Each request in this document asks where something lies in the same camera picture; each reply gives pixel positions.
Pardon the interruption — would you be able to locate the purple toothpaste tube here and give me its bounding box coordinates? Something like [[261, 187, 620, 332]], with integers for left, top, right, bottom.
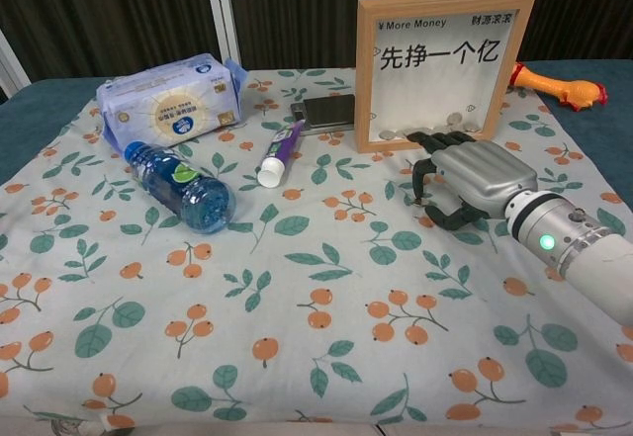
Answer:
[[255, 120, 307, 189]]

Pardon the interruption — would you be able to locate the wooden frame money box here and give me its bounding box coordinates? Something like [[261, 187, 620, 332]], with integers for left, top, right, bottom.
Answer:
[[355, 0, 537, 154]]

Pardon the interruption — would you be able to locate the teal table cover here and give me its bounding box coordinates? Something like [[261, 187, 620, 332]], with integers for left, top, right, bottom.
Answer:
[[0, 58, 633, 195]]

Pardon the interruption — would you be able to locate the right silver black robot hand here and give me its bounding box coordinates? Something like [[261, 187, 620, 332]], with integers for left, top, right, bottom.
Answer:
[[406, 130, 540, 232]]

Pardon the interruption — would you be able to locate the pale blue tissue pack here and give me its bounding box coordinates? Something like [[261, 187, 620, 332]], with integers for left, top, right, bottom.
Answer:
[[95, 52, 248, 150]]

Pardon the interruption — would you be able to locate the floral orange-fruit tablecloth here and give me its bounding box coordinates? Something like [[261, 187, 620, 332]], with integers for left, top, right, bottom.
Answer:
[[0, 66, 633, 436]]

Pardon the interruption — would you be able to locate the blue plastic water bottle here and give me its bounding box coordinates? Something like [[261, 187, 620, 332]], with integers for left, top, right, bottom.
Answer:
[[122, 139, 237, 234]]

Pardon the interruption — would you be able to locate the black rectangular device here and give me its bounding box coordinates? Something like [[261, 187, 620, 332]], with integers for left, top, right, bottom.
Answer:
[[289, 93, 357, 133]]

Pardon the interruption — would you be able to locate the white partition post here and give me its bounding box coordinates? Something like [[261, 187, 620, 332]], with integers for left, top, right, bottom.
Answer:
[[201, 0, 244, 69], [0, 28, 32, 99]]

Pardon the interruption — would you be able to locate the yellow rubber chicken toy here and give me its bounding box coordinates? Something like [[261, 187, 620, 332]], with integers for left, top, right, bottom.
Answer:
[[508, 59, 610, 113]]

